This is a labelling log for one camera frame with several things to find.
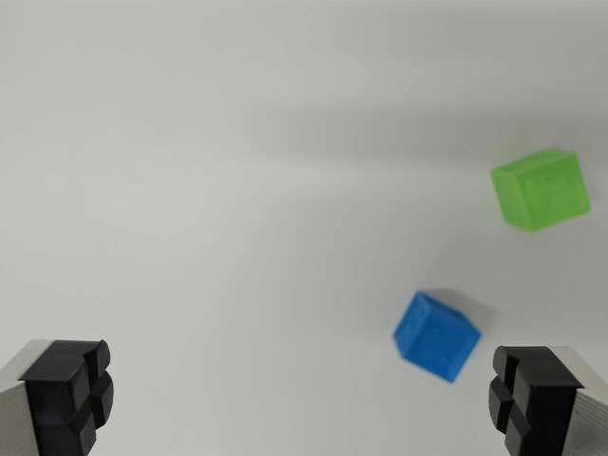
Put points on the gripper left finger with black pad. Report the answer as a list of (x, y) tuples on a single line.
[(52, 399)]

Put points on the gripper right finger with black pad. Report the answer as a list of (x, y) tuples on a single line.
[(546, 404)]

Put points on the green cube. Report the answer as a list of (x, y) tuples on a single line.
[(541, 190)]

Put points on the blue cube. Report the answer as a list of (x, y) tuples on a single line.
[(434, 337)]

